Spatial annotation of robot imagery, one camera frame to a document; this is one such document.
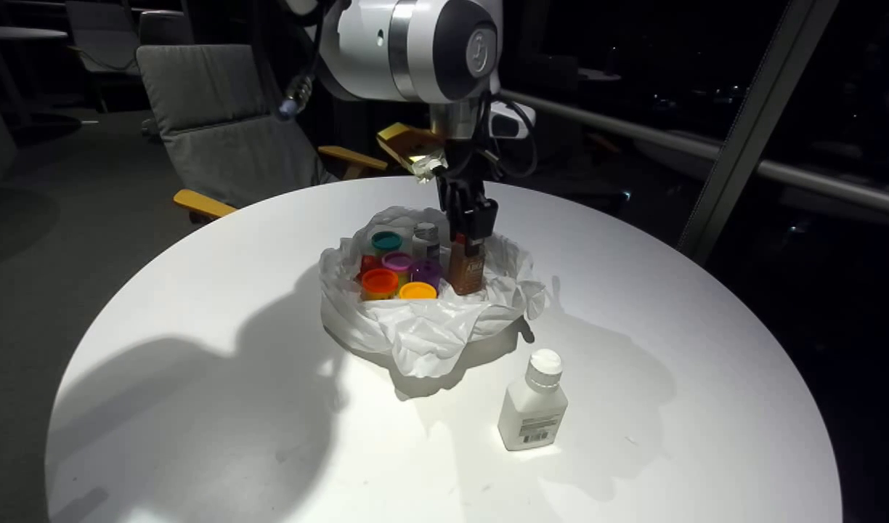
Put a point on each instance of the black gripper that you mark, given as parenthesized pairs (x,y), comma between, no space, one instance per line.
(462,176)

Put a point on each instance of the small white pill bottle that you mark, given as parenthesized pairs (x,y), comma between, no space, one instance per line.
(424,238)

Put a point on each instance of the grey background chair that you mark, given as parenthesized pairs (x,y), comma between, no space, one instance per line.
(99,32)

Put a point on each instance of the grey chair wooden armrests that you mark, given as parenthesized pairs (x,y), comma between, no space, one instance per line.
(222,117)

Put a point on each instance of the metal horizontal railing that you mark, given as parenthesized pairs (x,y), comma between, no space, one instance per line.
(716,148)

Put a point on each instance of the wrist camera yellow mount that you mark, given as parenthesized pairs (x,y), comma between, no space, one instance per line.
(410,148)

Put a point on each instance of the orange lid container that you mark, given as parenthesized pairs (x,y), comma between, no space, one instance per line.
(378,282)

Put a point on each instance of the metal window post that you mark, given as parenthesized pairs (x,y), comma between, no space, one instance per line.
(754,125)

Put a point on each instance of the round background table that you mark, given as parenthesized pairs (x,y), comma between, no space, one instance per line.
(17,30)

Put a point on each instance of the magenta lid container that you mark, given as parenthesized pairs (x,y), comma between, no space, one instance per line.
(396,263)

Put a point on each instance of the white bottle white cap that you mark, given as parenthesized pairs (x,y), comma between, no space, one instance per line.
(532,407)

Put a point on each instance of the white plastic bag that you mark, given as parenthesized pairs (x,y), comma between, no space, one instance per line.
(424,338)

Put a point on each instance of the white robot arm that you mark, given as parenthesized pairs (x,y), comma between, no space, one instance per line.
(386,46)

